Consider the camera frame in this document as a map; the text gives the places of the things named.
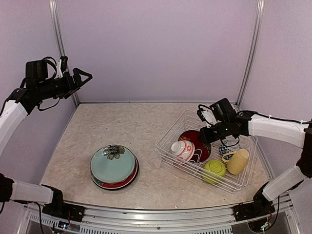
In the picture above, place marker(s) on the left aluminium corner post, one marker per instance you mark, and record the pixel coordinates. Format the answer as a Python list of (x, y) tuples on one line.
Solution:
[(59, 41)]

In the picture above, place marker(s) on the lime green bowl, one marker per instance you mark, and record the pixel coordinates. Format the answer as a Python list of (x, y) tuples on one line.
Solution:
[(213, 171)]

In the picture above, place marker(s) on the aluminium front rail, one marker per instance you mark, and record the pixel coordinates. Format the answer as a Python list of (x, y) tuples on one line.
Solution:
[(106, 220)]

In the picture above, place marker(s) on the white wire dish rack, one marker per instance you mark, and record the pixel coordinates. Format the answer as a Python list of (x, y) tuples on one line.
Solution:
[(185, 128)]

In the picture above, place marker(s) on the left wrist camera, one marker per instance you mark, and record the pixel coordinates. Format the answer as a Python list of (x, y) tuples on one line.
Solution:
[(61, 66)]

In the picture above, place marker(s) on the light teal floral plate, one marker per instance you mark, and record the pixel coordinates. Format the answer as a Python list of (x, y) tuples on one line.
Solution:
[(112, 164)]

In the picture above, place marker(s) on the aluminium corner post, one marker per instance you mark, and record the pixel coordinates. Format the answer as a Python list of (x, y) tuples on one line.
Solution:
[(252, 52), (59, 41)]

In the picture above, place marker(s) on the right aluminium corner post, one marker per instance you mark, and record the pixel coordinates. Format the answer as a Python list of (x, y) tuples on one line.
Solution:
[(252, 52)]

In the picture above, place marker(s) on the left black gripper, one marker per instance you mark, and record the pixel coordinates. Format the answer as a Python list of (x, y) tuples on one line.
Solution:
[(71, 87)]

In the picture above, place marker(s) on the yellow mug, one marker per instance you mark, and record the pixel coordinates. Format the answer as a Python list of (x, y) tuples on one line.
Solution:
[(236, 161)]

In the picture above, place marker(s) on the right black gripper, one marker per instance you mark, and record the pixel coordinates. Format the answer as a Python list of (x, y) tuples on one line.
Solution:
[(207, 139)]

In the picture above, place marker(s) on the pink scalloped plate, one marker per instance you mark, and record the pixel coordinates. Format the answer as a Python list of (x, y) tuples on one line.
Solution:
[(116, 184)]

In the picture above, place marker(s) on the black rimmed beige plate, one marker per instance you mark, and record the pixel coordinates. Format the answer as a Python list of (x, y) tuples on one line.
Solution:
[(136, 167)]

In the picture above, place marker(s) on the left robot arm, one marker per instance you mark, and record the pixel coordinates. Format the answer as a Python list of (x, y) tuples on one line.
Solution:
[(44, 79)]

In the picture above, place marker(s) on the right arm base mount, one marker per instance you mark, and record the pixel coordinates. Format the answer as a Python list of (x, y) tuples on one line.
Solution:
[(251, 210)]

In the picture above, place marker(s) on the red teal floral plate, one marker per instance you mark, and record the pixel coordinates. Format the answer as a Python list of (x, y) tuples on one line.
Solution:
[(111, 189)]

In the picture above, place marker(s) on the white red patterned bowl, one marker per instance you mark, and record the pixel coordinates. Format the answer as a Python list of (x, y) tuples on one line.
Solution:
[(183, 150)]

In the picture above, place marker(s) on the blue white patterned cup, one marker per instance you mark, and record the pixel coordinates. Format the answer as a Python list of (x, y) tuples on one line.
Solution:
[(228, 145)]

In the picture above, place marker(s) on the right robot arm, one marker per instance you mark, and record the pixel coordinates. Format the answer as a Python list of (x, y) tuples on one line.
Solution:
[(288, 140)]

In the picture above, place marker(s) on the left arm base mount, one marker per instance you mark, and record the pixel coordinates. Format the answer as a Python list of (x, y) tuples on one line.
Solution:
[(66, 211)]

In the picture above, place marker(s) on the red floral bowl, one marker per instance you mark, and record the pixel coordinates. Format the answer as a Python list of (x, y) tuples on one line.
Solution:
[(202, 151)]

